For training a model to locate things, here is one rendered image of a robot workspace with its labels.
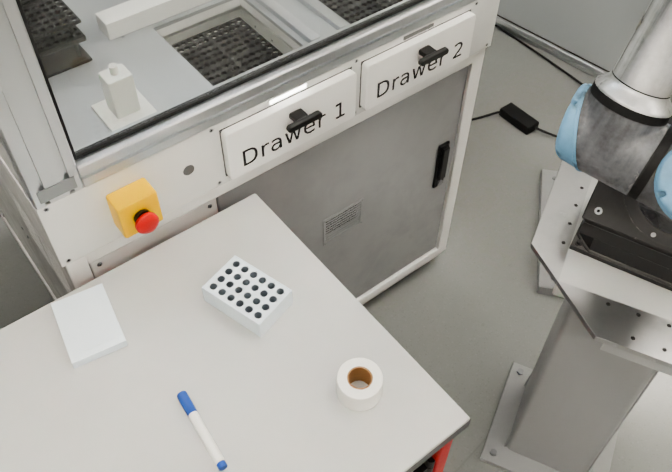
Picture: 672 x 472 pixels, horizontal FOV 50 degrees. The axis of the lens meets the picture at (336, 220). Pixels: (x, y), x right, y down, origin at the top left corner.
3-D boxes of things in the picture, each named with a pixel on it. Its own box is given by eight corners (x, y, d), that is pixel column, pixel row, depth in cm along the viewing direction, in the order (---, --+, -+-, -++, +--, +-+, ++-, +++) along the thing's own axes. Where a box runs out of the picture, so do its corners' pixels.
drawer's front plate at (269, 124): (355, 116, 144) (357, 72, 136) (231, 181, 133) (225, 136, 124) (349, 112, 145) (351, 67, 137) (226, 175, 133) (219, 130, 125)
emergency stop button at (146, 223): (163, 228, 120) (158, 212, 117) (141, 240, 119) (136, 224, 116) (154, 217, 122) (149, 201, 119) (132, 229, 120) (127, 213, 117)
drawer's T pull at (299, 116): (323, 117, 132) (323, 111, 131) (289, 134, 129) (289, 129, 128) (311, 107, 134) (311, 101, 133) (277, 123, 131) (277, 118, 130)
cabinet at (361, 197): (450, 260, 224) (496, 44, 163) (152, 459, 182) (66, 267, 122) (274, 100, 272) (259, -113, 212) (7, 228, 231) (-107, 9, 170)
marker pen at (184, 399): (229, 467, 104) (228, 463, 103) (219, 473, 103) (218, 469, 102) (186, 393, 111) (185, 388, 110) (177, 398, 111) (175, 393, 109)
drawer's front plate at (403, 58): (468, 57, 157) (476, 13, 149) (365, 111, 145) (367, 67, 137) (463, 53, 158) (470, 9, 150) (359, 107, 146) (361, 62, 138)
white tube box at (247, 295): (293, 303, 122) (292, 289, 119) (261, 338, 118) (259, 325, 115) (236, 268, 127) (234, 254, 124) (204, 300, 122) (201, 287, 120)
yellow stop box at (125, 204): (166, 222, 123) (159, 193, 118) (128, 242, 120) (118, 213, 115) (151, 204, 126) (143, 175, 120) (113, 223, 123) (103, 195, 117)
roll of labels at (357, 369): (378, 415, 109) (380, 402, 106) (332, 407, 110) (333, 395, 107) (384, 373, 114) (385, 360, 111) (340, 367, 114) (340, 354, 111)
